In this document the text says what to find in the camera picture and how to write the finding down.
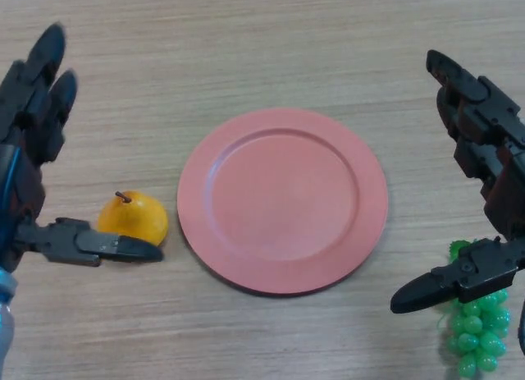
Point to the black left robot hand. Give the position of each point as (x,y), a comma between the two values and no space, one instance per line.
(20,179)

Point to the yellow pear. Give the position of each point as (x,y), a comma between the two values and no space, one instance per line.
(135,216)

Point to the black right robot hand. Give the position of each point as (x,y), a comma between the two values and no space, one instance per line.
(496,117)

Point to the green grape bunch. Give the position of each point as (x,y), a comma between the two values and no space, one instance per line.
(476,339)

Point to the pink round plate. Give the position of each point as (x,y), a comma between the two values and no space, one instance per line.
(283,199)

